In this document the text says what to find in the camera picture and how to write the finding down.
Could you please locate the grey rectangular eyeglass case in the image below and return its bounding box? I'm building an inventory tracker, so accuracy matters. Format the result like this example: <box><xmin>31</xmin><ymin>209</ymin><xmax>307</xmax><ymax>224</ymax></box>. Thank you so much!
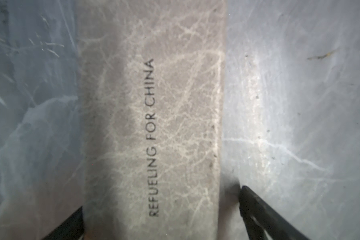
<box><xmin>76</xmin><ymin>1</ymin><xmax>226</xmax><ymax>240</ymax></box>

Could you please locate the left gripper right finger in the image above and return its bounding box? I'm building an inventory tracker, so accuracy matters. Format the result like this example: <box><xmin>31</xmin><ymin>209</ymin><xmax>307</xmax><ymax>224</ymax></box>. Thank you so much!
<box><xmin>239</xmin><ymin>186</ymin><xmax>309</xmax><ymax>240</ymax></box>

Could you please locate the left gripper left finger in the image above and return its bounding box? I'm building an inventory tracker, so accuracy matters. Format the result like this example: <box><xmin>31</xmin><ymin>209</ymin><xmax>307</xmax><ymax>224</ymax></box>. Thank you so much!
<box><xmin>42</xmin><ymin>207</ymin><xmax>84</xmax><ymax>240</ymax></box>

